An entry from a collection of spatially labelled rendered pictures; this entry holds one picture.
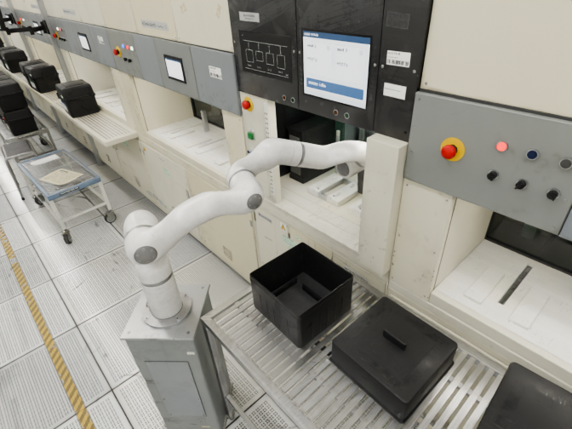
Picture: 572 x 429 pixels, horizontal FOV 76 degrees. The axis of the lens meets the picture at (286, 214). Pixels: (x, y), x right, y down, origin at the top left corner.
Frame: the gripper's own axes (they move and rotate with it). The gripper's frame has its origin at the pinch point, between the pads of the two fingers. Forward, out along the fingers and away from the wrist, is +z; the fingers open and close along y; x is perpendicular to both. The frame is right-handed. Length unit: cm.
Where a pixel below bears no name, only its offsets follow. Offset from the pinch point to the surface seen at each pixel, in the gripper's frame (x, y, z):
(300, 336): -39, 22, -77
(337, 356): -40, 35, -73
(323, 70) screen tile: 35.4, -8.7, -33.7
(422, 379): -35, 59, -64
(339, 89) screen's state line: 30.1, -1.6, -33.7
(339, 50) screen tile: 42, -2, -34
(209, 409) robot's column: -97, -11, -103
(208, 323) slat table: -45, -10, -94
